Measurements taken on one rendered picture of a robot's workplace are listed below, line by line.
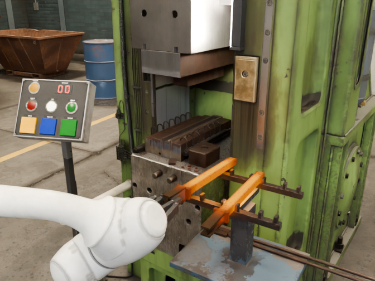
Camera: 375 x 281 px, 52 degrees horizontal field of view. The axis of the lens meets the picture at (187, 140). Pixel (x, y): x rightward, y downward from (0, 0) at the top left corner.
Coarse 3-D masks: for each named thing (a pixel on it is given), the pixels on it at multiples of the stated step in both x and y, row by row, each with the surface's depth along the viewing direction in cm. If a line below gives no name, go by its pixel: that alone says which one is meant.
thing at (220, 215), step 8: (256, 176) 131; (264, 176) 134; (248, 184) 126; (256, 184) 128; (240, 192) 120; (248, 192) 123; (232, 200) 116; (240, 200) 117; (216, 208) 110; (224, 208) 112; (232, 208) 113; (216, 216) 107; (224, 216) 109; (208, 224) 103; (216, 224) 107; (208, 232) 103
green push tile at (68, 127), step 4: (64, 120) 175; (68, 120) 174; (72, 120) 174; (76, 120) 174; (64, 124) 174; (68, 124) 174; (72, 124) 174; (76, 124) 174; (60, 128) 174; (64, 128) 174; (68, 128) 174; (72, 128) 173; (60, 132) 174; (64, 132) 174; (68, 132) 173; (72, 132) 173; (72, 136) 173
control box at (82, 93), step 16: (32, 80) 181; (48, 80) 180; (64, 80) 179; (32, 96) 180; (48, 96) 179; (64, 96) 177; (80, 96) 176; (32, 112) 179; (48, 112) 177; (64, 112) 176; (80, 112) 175; (16, 128) 179; (80, 128) 173
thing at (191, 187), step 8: (224, 160) 138; (232, 160) 138; (216, 168) 130; (224, 168) 132; (200, 176) 123; (208, 176) 123; (216, 176) 128; (184, 184) 117; (192, 184) 117; (200, 184) 119; (168, 192) 108; (176, 192) 109; (192, 192) 116; (168, 200) 107; (184, 200) 113
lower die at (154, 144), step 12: (192, 120) 190; (228, 120) 189; (168, 132) 174; (192, 132) 173; (216, 132) 181; (228, 132) 191; (156, 144) 167; (168, 144) 163; (180, 144) 159; (168, 156) 165; (180, 156) 161
